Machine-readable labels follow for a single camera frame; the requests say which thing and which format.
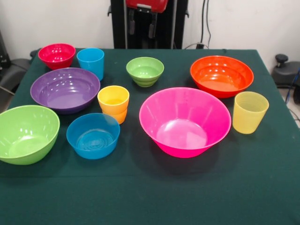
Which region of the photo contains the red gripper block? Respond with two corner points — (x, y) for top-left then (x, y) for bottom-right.
(126, 0), (169, 39)

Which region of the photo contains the small green bowl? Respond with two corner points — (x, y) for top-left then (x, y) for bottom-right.
(126, 56), (165, 88)

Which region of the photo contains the blue cup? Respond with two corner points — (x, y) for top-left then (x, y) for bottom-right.
(76, 47), (105, 82)

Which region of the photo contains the purple bowl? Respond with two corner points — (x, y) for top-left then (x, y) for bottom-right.
(30, 67), (101, 115)

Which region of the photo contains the orange-yellow cup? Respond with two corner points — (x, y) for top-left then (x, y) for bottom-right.
(97, 85), (130, 125)

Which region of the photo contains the small pink-red bowl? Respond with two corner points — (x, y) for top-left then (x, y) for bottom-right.
(37, 43), (76, 71)

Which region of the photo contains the orange bowl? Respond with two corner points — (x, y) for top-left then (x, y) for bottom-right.
(190, 55), (255, 99)

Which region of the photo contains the large pink bowl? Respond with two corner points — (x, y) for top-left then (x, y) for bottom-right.
(139, 87), (232, 159)

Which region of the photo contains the blue bowl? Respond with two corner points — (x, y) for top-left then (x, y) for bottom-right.
(66, 112), (121, 160)

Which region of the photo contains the black grey floor stand base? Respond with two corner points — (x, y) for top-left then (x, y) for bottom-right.
(271, 53), (300, 89)
(0, 49), (38, 94)

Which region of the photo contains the pale yellow translucent cup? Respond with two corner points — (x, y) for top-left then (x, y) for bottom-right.
(232, 91), (270, 135)

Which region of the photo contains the large green bowl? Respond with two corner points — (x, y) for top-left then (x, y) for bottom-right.
(0, 105), (60, 166)

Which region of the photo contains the dark green table cloth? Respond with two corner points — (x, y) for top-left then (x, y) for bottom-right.
(0, 48), (300, 225)

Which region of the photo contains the black wall cable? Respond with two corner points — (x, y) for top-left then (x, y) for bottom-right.
(200, 0), (213, 49)

